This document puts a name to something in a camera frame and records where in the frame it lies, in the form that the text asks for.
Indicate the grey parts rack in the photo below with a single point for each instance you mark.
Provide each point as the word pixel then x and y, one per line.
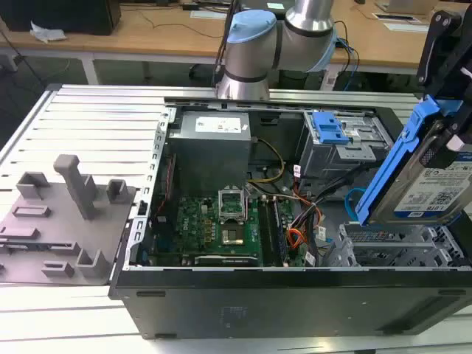
pixel 55 243

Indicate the grey power supply unit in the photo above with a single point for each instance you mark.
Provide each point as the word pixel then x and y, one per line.
pixel 210 155

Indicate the black graphics card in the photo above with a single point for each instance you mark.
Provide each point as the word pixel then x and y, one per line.
pixel 225 261

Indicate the blue plastic bay latch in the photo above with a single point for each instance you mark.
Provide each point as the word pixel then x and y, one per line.
pixel 328 127

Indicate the black PC case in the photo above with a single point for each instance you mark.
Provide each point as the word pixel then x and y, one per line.
pixel 258 309

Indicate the CPU socket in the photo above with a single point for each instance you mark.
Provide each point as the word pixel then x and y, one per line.
pixel 232 236

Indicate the black box on desk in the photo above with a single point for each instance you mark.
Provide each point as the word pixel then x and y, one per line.
pixel 55 14

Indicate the crumpled white cloth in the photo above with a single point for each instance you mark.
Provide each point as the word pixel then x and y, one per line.
pixel 46 33

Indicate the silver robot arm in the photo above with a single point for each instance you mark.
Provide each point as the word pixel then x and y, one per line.
pixel 250 55

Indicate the wooden desk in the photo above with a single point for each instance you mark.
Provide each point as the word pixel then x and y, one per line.
pixel 147 37

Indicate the green motherboard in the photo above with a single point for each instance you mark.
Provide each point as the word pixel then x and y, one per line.
pixel 199 225

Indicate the grey metal optical drive bay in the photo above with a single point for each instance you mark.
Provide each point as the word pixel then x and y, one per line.
pixel 332 158

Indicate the hard disk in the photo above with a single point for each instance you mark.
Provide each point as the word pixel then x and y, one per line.
pixel 416 184

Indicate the metal disk bay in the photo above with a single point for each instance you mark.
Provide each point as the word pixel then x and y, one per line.
pixel 387 243

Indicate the black RAM slot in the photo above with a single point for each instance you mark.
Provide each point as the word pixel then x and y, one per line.
pixel 266 232

